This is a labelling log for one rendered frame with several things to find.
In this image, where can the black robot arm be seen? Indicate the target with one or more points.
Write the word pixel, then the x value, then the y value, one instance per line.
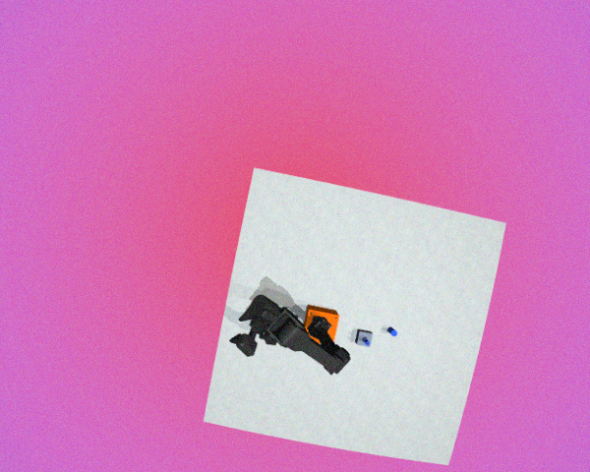
pixel 285 329

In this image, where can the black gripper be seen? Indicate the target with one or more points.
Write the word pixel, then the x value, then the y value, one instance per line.
pixel 246 343

